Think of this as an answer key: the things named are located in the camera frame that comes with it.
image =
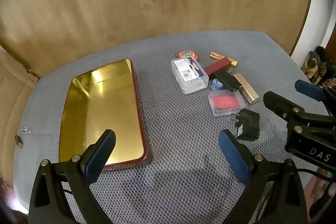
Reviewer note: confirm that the dark red rectangular box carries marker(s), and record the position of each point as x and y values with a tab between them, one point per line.
218	66

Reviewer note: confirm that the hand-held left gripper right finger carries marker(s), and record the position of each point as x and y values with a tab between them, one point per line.
233	158

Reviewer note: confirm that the red tape measure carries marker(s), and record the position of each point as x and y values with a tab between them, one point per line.
187	53

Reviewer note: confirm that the clear plastic box with label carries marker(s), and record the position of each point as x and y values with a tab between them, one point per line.
189	74

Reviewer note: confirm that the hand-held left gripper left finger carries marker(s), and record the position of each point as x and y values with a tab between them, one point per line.
99	163

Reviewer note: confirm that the small brass block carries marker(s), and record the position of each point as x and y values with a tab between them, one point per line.
18	141

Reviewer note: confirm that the gold tin tray red rim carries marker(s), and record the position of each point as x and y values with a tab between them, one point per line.
105	108

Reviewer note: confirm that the small clear box red card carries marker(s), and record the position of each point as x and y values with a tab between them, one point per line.
225	103

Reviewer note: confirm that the black rectangular box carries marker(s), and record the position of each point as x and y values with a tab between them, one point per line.
228	81

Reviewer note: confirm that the brown cardboard panel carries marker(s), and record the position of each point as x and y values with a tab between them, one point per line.
15	98

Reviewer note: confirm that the brown yellow candy bar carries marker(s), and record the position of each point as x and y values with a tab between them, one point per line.
216	56

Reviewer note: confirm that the patterned fabric pile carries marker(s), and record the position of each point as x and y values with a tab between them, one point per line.
317	66

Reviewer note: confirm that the black power adapter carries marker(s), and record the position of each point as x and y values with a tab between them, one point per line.
249	124

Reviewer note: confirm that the person's right hand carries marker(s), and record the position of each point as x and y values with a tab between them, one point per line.
316	187

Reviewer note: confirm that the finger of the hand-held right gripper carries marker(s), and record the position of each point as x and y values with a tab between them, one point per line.
309	90
281	104

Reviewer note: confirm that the grey mesh mat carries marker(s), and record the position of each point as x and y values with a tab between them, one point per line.
170	134

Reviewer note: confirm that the large tan backdrop board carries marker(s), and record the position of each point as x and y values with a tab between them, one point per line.
157	3

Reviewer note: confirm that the pale gold rectangular case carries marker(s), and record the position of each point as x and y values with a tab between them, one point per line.
246	87

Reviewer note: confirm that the white door frame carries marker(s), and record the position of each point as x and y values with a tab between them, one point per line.
317	16

